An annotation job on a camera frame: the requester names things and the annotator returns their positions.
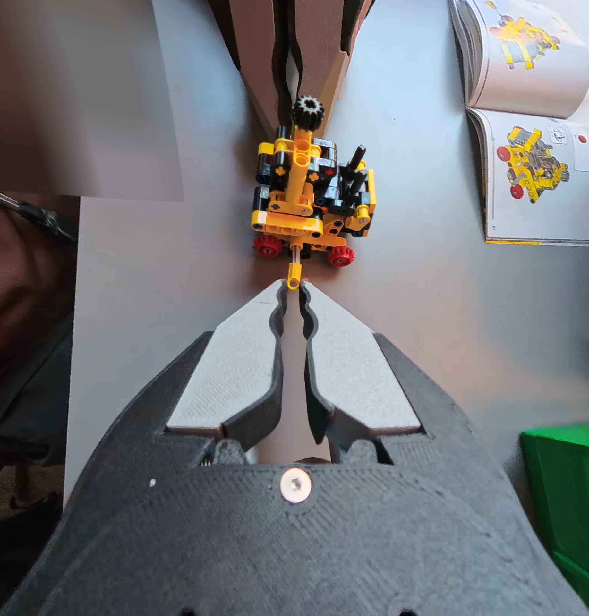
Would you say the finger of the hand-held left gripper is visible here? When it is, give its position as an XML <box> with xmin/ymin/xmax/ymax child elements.
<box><xmin>208</xmin><ymin>0</ymin><xmax>296</xmax><ymax>130</ymax></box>
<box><xmin>286</xmin><ymin>0</ymin><xmax>375</xmax><ymax>141</ymax></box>

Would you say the yellow lego connector with axle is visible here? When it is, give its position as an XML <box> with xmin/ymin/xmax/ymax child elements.
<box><xmin>287</xmin><ymin>248</ymin><xmax>305</xmax><ymax>291</ymax></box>

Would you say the yellow black lego vehicle model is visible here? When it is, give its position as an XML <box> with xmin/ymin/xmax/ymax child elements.
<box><xmin>250</xmin><ymin>95</ymin><xmax>377</xmax><ymax>268</ymax></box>

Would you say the green box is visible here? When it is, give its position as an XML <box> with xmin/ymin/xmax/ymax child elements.
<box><xmin>520</xmin><ymin>423</ymin><xmax>589</xmax><ymax>600</ymax></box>

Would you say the black bag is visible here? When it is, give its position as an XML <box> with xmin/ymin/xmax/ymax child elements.
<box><xmin>0</xmin><ymin>320</ymin><xmax>75</xmax><ymax>482</ymax></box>

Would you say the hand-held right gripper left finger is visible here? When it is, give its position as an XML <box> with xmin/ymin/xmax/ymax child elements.
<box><xmin>166</xmin><ymin>279</ymin><xmax>288</xmax><ymax>451</ymax></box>

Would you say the black strap with buckle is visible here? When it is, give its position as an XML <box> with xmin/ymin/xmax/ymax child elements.
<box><xmin>0</xmin><ymin>190</ymin><xmax>78</xmax><ymax>242</ymax></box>

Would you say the lego instruction booklet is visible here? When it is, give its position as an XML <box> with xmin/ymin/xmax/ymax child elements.
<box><xmin>448</xmin><ymin>0</ymin><xmax>589</xmax><ymax>246</ymax></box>

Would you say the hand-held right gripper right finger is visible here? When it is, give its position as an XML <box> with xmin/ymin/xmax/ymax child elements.
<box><xmin>298</xmin><ymin>281</ymin><xmax>423</xmax><ymax>446</ymax></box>

